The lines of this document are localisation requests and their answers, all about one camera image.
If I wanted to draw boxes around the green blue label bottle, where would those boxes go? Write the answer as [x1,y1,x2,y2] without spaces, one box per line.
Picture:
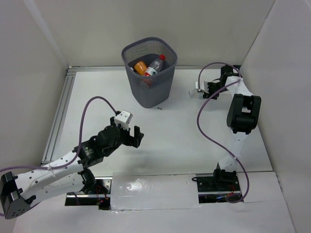
[189,89,203,100]

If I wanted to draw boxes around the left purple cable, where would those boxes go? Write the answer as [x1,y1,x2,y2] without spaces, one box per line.
[0,96,121,218]

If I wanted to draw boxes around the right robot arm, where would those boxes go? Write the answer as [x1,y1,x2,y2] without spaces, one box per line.
[195,62,261,190]

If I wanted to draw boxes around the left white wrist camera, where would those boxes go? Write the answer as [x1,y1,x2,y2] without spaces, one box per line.
[114,110,133,131]

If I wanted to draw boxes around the small orange plastic bottle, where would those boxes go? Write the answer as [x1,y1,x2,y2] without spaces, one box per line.
[134,61,148,76]

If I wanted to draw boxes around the silver tape sheet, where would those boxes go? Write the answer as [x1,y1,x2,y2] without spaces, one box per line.
[110,174,200,211]

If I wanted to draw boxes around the purple cable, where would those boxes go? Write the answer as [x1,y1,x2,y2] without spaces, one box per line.
[0,96,121,218]
[196,62,250,203]

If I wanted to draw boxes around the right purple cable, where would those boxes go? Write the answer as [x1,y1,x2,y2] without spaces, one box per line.
[196,62,250,203]

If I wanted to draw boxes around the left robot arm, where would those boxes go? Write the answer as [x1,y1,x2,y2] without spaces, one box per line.
[0,120,144,219]

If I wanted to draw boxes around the red label plastic bottle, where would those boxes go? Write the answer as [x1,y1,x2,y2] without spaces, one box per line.
[144,54,165,76]

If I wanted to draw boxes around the grey mesh waste bin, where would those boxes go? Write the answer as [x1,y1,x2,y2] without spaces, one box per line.
[121,37,178,108]

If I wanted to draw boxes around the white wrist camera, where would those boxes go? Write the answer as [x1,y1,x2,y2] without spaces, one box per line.
[114,110,133,131]
[195,81,207,92]

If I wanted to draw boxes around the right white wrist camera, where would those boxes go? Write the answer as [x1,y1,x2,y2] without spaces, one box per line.
[195,81,207,92]

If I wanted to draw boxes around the aluminium frame rail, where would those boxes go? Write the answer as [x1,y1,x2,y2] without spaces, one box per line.
[47,68,234,173]

